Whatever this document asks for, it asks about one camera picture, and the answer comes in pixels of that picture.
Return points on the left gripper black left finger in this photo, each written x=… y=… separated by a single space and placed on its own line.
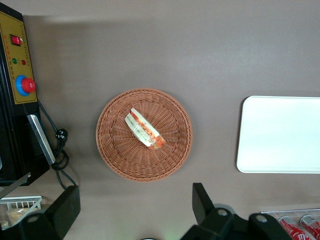
x=68 y=207

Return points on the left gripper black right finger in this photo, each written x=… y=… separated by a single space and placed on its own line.
x=201 y=202

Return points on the triangle sandwich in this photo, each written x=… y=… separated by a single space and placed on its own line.
x=145 y=130

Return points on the reddish-brown round wicker basket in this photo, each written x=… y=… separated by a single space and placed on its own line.
x=117 y=155

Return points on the cream rectangular plastic tray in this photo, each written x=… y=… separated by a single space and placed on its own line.
x=280 y=135

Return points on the clear bag of fried snacks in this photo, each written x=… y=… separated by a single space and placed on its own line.
x=18 y=214

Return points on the clear acrylic bottle rack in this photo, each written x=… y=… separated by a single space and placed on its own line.
x=270 y=214

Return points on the black machine with yellow panel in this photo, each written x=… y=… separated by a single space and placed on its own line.
x=15 y=130

